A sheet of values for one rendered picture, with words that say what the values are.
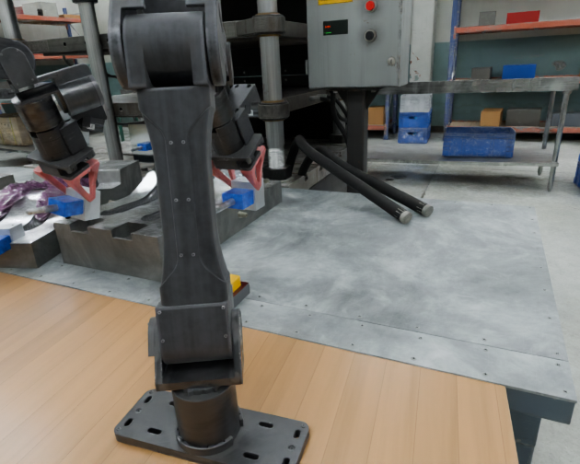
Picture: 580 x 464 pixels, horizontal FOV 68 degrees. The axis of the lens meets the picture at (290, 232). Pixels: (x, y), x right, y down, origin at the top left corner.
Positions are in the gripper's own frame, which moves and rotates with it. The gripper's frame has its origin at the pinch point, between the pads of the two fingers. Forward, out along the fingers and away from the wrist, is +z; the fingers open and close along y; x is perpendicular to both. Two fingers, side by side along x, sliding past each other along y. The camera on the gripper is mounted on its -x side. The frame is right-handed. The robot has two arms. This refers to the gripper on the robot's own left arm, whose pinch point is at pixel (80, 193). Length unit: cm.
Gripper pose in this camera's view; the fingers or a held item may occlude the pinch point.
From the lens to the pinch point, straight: 91.0
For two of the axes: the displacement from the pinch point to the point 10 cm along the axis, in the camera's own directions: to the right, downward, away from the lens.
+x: -4.2, 6.4, -6.4
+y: -9.0, -2.4, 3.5
